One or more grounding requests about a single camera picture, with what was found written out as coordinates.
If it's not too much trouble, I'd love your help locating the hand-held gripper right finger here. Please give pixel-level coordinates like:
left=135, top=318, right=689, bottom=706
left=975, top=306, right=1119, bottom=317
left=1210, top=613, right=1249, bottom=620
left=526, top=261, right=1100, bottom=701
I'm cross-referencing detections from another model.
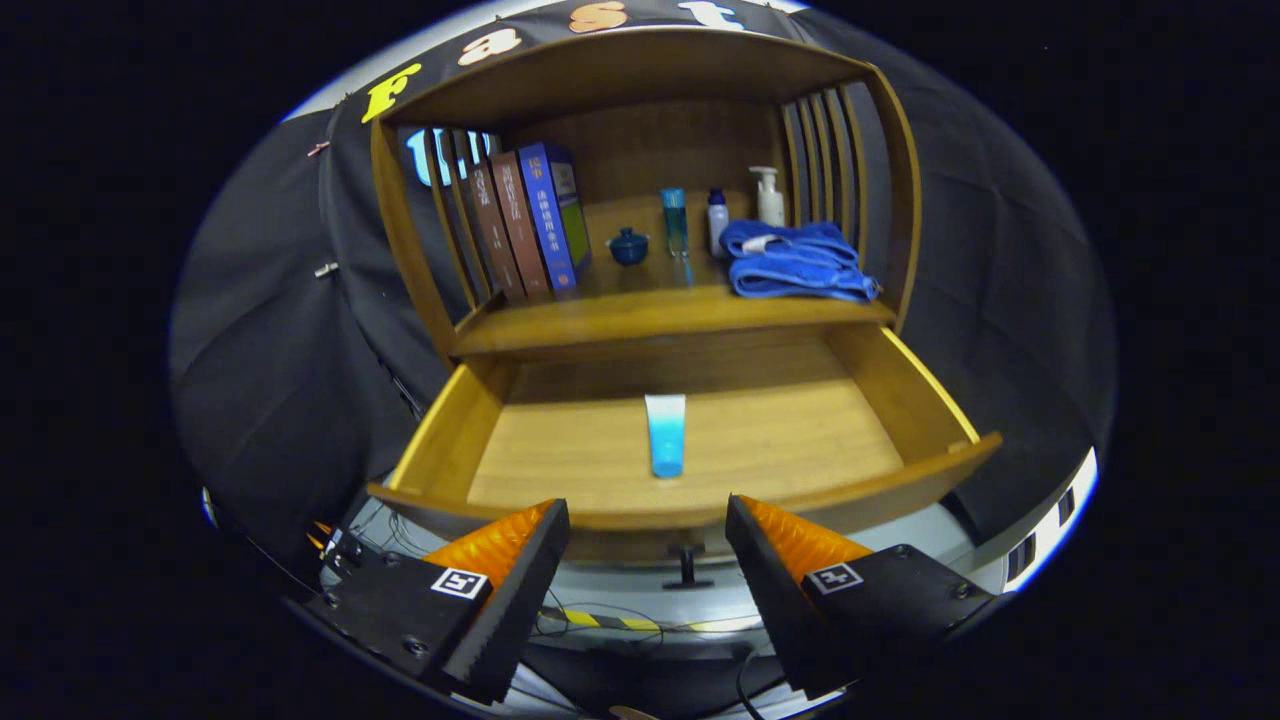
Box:
left=723, top=494, right=1001, bottom=701

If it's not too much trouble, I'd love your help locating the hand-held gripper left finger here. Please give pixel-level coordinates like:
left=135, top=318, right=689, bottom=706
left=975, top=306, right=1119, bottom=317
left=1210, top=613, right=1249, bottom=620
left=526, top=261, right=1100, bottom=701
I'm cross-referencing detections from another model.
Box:
left=318, top=498, right=573, bottom=706

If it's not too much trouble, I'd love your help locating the black drawer knob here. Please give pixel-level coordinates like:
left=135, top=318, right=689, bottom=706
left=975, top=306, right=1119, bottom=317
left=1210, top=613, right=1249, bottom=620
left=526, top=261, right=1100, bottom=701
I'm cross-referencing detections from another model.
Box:
left=662, top=545, right=714, bottom=591

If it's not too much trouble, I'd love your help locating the wooden drawer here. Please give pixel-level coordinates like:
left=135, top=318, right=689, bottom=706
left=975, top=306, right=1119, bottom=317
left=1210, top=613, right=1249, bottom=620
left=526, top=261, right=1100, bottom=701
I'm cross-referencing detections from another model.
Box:
left=368, top=325, right=1004, bottom=561

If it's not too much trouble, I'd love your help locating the blue white cosmetic tube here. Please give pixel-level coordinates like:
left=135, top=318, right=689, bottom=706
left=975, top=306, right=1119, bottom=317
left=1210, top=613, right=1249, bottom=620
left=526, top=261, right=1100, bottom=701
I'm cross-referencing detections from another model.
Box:
left=644, top=393, right=687, bottom=479

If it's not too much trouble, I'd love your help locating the wooden countertop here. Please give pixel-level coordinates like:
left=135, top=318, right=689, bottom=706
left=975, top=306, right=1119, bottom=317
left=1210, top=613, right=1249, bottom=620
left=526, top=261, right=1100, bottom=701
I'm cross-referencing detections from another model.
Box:
left=455, top=190, right=896, bottom=358

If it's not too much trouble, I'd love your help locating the yellow black floor tape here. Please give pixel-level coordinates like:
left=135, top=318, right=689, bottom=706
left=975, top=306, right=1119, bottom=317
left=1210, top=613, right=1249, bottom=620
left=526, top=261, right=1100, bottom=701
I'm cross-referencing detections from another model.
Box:
left=540, top=607, right=763, bottom=634

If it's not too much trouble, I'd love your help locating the white box with dark slots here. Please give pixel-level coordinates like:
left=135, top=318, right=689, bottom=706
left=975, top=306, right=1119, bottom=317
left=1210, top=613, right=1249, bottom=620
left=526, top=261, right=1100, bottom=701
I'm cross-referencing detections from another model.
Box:
left=1003, top=448, right=1099, bottom=593

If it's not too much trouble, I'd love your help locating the folded blue towel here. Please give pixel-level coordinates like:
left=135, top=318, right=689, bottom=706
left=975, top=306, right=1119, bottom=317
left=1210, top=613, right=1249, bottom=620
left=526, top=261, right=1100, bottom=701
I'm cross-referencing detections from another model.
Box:
left=718, top=219, right=881, bottom=303

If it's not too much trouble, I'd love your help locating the brown book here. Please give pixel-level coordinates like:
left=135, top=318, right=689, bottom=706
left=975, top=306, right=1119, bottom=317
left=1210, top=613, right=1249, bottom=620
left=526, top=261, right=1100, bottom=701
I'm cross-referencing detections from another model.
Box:
left=468, top=160, right=526, bottom=303
left=490, top=150, right=553, bottom=297

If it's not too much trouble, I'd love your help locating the black backdrop cloth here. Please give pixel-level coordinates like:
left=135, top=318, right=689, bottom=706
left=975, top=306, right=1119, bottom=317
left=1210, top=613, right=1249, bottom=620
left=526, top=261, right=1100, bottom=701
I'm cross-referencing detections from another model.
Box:
left=170, top=0, right=1116, bottom=576

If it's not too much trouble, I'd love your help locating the blue book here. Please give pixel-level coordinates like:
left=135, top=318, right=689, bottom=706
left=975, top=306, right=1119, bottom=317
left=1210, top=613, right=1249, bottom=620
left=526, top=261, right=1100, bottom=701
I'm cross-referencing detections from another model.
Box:
left=517, top=141, right=593, bottom=293

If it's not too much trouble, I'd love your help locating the teal glass bottle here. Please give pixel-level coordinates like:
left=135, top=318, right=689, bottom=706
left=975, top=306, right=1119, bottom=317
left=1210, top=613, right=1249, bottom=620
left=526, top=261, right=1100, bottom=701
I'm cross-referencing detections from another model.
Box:
left=660, top=187, right=691, bottom=261

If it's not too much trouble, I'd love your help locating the white pump bottle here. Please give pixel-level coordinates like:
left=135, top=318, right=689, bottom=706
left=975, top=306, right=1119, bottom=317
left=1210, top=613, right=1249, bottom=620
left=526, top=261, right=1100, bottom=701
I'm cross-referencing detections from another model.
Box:
left=749, top=165, right=786, bottom=227

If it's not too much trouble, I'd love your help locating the thin black cable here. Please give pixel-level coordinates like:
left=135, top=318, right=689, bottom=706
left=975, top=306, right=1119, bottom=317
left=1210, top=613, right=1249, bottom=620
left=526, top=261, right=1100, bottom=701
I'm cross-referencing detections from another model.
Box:
left=535, top=598, right=666, bottom=651

